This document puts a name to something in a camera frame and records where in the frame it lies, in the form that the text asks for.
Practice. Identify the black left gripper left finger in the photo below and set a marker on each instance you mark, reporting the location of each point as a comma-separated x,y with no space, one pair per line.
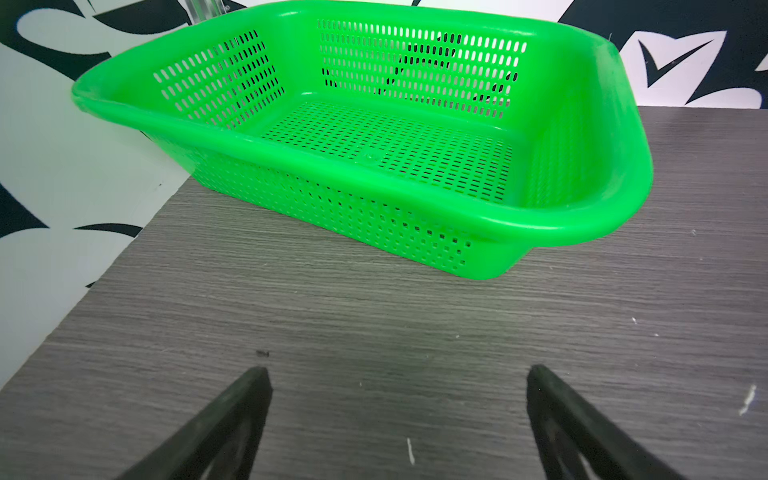
220,442

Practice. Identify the green plastic perforated basket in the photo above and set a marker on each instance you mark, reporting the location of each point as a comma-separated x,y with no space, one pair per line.
459,140

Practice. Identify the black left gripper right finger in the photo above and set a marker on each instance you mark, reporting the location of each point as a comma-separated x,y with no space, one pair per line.
571,435

